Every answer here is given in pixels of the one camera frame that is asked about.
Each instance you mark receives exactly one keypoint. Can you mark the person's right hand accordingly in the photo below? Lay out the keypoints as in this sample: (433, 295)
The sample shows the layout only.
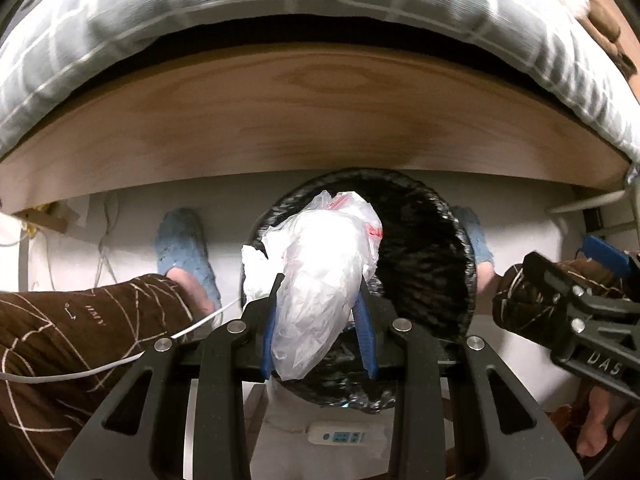
(594, 436)

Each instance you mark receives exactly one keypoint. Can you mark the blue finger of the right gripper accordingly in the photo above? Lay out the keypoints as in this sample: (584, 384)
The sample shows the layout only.
(599, 250)

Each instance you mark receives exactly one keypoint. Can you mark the wooden bed frame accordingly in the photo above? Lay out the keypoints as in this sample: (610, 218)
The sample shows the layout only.
(237, 111)

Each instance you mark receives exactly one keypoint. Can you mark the brown patterned left trouser leg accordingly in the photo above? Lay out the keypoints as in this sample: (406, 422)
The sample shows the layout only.
(77, 339)

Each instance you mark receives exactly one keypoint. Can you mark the brown patterned right trouser leg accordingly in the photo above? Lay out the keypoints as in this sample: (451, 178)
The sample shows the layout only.
(521, 308)

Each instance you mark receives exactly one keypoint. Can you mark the blue left slipper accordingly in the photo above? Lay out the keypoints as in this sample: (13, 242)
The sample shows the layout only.
(182, 256)

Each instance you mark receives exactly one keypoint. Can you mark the white thermometer in wrapper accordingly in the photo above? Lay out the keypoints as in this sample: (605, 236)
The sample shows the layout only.
(346, 434)

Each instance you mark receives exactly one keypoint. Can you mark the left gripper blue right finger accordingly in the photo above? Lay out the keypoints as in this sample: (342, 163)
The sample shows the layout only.
(365, 332)

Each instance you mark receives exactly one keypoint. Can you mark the blue slipper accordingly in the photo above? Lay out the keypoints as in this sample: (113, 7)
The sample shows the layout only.
(182, 256)
(475, 232)

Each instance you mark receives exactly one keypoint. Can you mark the brown patterned trouser leg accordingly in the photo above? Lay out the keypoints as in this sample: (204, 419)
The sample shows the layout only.
(521, 308)
(77, 339)

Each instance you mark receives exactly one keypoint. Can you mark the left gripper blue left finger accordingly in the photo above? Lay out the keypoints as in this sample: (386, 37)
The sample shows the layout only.
(267, 359)

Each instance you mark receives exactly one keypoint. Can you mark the black woven trash bin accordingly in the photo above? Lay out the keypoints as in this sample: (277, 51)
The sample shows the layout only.
(426, 270)

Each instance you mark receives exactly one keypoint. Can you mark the grey checked bed sheet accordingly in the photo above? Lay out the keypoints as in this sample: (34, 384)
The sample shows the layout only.
(58, 45)

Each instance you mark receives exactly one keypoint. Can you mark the white plastic bag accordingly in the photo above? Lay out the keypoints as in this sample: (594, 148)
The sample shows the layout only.
(324, 253)

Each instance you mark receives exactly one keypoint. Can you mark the blue right slipper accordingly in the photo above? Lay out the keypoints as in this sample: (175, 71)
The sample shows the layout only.
(475, 232)

